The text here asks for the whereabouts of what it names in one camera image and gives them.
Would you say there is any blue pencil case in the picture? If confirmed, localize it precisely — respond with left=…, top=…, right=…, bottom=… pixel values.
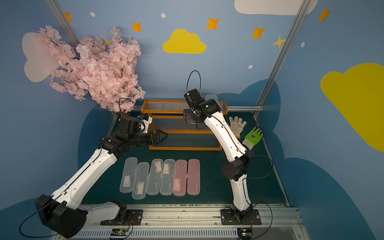
left=205, top=95, right=219, bottom=103

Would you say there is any pink pencil case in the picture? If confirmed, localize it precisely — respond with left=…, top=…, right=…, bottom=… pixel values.
left=187, top=159, right=201, bottom=196
left=173, top=160, right=188, bottom=197

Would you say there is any clear pencil case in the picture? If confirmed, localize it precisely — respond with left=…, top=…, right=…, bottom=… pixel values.
left=120, top=157, right=138, bottom=193
left=160, top=159, right=176, bottom=196
left=146, top=159, right=164, bottom=196
left=132, top=162, right=150, bottom=200

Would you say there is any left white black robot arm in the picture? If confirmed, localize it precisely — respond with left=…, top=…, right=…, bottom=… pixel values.
left=35, top=115, right=168, bottom=239

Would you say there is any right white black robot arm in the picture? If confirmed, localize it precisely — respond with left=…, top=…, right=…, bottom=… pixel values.
left=184, top=89, right=253, bottom=222

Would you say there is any orange three-tier shelf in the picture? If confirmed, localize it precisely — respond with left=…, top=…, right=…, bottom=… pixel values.
left=142, top=100, right=222, bottom=151

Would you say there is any white knit glove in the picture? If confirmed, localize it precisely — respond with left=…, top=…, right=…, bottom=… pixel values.
left=229, top=116, right=247, bottom=138

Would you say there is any green white work glove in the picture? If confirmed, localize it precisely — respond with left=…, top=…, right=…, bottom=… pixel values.
left=242, top=128, right=263, bottom=151

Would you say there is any pink cherry blossom tree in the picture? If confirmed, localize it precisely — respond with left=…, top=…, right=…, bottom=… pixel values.
left=36, top=26, right=146, bottom=113

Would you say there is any left small circuit board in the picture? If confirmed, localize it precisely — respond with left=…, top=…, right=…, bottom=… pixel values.
left=111, top=229, right=129, bottom=237

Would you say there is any small circuit board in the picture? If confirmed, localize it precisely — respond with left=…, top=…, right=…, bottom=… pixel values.
left=111, top=229, right=129, bottom=237
left=237, top=228, right=253, bottom=240

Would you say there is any right small circuit board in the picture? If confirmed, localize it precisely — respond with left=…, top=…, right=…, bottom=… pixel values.
left=237, top=228, right=253, bottom=240

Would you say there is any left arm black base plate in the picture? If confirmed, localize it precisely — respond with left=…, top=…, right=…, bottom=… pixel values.
left=100, top=209, right=143, bottom=226

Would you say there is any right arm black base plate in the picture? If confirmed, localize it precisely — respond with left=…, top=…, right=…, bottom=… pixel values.
left=220, top=208, right=262, bottom=226

